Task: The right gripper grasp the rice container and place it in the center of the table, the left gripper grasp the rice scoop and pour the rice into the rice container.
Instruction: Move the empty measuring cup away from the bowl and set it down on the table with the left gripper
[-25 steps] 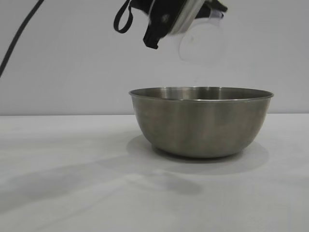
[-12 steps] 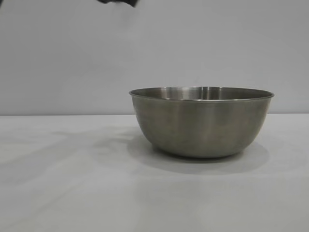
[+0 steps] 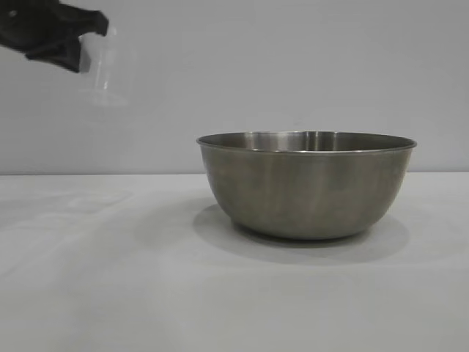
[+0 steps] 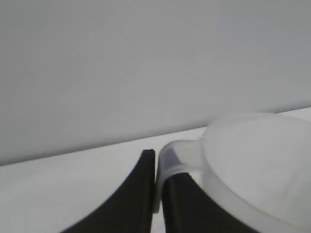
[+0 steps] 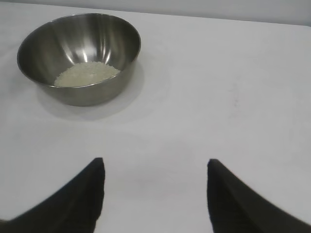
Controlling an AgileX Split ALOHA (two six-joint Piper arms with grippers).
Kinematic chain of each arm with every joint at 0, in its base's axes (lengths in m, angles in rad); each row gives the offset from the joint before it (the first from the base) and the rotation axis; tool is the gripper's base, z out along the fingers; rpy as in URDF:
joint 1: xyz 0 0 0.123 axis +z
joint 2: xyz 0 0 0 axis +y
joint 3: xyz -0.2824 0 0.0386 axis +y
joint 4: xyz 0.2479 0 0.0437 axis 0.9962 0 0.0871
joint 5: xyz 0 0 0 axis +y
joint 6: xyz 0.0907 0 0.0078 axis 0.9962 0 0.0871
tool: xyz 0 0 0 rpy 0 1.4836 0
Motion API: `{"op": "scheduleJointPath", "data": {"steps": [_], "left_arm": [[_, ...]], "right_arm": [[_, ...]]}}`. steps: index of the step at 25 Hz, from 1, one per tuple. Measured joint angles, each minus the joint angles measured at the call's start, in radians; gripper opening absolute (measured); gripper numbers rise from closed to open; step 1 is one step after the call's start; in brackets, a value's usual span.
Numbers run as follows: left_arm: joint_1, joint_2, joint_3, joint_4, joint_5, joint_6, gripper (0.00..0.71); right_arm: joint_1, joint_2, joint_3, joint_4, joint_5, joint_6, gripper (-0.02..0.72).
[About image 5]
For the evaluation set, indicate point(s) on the white uncooked rice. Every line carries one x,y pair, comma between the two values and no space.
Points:
87,74

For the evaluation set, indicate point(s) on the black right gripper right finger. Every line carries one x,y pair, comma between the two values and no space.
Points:
238,208

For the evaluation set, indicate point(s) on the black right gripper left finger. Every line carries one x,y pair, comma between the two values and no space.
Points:
63,208

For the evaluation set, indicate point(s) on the stainless steel mixing bowl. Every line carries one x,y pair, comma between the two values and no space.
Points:
73,38

